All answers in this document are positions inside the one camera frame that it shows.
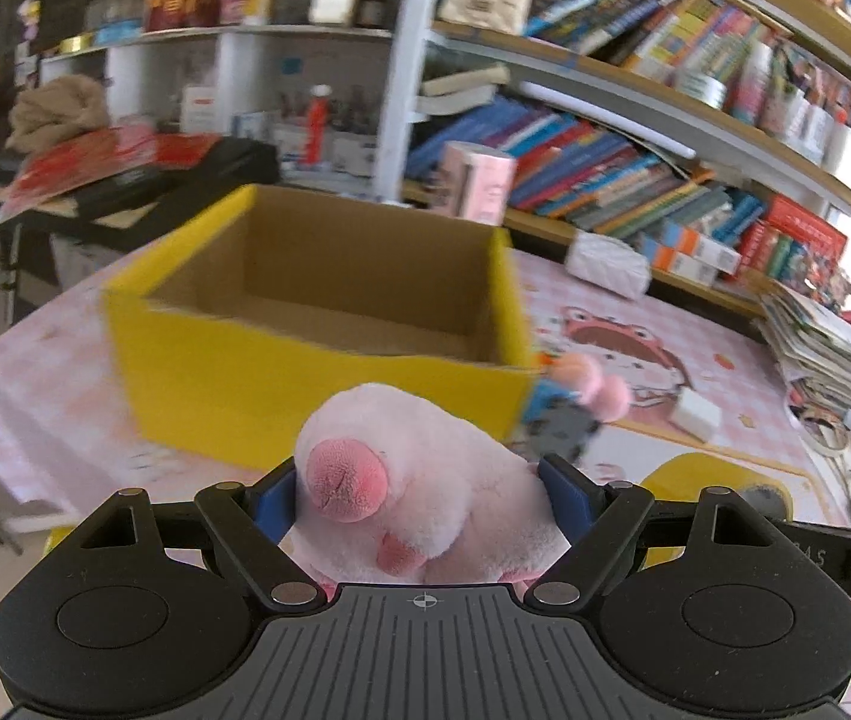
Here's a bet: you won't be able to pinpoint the brown fluffy cloth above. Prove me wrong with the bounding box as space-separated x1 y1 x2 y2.
7 75 112 155

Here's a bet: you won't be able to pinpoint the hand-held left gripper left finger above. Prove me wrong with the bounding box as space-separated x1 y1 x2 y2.
76 463 326 610

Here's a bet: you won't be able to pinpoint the silver tin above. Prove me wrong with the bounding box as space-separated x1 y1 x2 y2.
676 69 732 110

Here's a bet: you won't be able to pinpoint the wooden bookshelf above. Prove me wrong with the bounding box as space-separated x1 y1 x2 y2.
376 0 851 323

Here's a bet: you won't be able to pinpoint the white quilted pouch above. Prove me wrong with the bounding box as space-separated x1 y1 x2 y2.
564 231 652 299

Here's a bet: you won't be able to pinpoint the long row of colourful books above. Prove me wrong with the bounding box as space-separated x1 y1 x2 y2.
406 94 763 241

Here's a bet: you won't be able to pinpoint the red paper packets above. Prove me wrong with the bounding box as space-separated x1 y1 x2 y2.
0 126 224 222

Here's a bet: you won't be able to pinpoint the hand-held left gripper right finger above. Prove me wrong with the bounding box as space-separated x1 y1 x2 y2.
521 456 782 610

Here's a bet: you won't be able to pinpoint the pink pom-pom plush toy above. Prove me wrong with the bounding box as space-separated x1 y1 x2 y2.
519 351 632 466

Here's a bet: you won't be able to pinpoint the pink cartoon print canister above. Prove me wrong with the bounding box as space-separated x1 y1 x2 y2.
436 141 520 226

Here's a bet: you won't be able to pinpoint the row of slanted colourful books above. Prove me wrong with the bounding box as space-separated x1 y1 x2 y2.
526 0 778 76

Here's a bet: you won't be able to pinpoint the white pen containers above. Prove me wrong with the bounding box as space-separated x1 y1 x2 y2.
762 37 851 173

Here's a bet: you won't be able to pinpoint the pink plush pig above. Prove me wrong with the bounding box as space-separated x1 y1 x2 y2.
275 382 572 593

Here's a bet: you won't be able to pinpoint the red boxed book set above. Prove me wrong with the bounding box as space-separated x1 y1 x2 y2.
751 195 850 286

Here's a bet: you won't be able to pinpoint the white box with red label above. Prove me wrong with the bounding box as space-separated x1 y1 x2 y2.
179 82 220 137

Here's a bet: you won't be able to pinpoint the yellow cardboard box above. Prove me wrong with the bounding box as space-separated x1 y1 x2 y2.
101 184 546 470

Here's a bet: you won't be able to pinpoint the white shelf unit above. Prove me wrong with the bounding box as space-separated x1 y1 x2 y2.
43 22 396 196

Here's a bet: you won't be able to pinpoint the stack of magazines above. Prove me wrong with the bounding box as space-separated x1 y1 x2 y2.
755 281 851 428

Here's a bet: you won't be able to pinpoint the pink cartoon print tablecloth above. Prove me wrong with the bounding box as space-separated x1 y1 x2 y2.
0 236 851 541

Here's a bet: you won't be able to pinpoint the red bottle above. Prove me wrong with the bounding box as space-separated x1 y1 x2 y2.
303 86 332 170

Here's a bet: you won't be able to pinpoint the black bag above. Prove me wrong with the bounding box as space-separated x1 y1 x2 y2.
73 136 280 226

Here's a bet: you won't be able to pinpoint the flat stacked books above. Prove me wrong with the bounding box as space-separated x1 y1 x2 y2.
421 64 512 113

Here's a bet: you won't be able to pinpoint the orange and white boxes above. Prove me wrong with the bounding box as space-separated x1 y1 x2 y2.
639 221 742 277

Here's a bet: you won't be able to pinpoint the small white block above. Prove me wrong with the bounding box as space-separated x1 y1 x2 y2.
669 388 724 442

